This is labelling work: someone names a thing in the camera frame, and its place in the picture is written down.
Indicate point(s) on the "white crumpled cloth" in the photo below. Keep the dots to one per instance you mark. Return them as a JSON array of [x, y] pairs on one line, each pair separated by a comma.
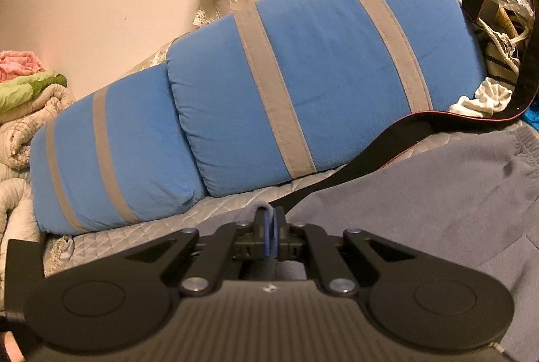
[[484, 99]]

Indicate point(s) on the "beige quilted blanket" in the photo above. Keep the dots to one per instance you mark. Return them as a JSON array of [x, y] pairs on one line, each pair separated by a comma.
[[38, 126]]

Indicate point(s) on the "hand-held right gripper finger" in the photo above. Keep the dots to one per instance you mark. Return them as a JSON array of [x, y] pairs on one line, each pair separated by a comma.
[[268, 238], [278, 238]]

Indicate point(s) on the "white striped cloth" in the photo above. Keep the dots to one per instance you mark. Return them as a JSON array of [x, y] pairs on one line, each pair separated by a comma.
[[501, 59]]

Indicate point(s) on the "grey fleece pants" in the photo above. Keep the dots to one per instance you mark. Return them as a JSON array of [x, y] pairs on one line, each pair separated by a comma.
[[421, 198]]

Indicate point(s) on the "small blue striped pillow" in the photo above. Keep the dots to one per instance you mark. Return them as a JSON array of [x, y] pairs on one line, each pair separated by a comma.
[[147, 155]]

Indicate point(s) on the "pink blanket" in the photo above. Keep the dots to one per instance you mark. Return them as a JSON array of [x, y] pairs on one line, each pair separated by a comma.
[[19, 65]]

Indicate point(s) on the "large blue striped pillow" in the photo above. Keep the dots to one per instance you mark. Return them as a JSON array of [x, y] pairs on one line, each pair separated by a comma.
[[337, 71]]

